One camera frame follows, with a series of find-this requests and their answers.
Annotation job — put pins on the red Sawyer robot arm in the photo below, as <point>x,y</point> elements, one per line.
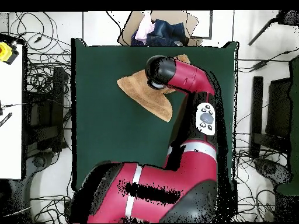
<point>182,177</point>

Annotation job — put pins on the brown cardboard box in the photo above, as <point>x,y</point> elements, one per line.
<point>186,23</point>

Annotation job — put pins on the green cloth covered table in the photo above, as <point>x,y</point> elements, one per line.
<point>294,116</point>

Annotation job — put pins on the yellow emergency stop button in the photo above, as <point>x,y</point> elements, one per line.
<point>5,52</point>

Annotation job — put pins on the black frame stand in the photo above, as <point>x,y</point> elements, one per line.
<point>57,93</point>

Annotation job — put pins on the black flat tool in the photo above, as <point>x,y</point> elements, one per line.
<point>5,119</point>

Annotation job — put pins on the dark green table cloth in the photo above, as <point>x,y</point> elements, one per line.
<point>105,140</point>

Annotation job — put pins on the blue denim jeans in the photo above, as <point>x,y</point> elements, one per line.
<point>168,32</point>

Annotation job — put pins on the black tripod leg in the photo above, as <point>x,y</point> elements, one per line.
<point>289,17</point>

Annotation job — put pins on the orange terry towel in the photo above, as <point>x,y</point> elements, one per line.
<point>144,93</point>

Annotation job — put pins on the black stand base with caster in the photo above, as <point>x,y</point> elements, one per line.
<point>269,168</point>
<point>38,161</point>

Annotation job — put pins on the white desk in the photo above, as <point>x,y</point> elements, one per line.
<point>10,140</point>

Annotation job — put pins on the pink garment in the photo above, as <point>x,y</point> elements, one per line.
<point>144,28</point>

